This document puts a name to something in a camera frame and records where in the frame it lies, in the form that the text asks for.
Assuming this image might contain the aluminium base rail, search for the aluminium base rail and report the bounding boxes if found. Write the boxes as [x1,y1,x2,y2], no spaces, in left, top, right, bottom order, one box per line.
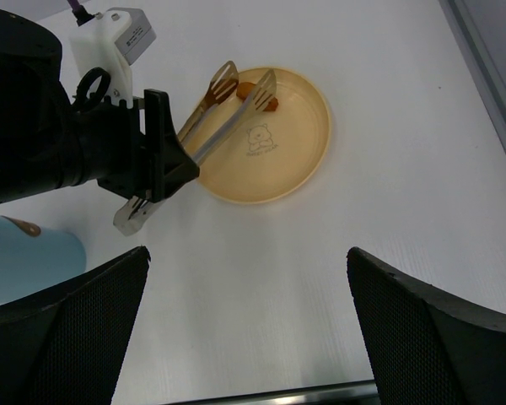
[177,380,380,404]

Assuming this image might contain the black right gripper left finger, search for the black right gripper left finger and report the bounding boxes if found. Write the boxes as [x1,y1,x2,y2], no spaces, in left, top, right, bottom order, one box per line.
[0,246,150,404]

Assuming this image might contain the right aluminium frame post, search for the right aluminium frame post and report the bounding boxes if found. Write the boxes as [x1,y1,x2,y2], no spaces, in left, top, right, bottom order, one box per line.
[439,0,506,154]

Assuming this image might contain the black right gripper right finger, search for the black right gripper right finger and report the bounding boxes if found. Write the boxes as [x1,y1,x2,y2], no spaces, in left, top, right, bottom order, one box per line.
[347,247,506,404]

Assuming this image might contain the light blue cylindrical container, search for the light blue cylindrical container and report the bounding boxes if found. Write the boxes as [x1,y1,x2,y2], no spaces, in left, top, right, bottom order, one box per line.
[0,216,87,305]

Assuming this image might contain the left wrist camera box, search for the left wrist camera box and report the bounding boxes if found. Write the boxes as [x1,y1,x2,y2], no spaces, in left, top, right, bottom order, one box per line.
[69,8,156,109]

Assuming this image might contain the beige round plate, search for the beige round plate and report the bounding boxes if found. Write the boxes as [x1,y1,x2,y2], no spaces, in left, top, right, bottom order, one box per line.
[197,67,331,204]

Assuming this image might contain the metal serving tongs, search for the metal serving tongs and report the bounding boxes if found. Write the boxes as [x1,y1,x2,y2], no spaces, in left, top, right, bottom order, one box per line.
[112,60,277,236]

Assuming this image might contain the orange yellow fried piece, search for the orange yellow fried piece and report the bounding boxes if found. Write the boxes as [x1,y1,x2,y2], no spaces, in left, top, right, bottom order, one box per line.
[236,82,279,112]

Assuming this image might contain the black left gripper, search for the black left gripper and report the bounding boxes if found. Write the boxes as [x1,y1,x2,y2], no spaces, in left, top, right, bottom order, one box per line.
[0,9,200,204]

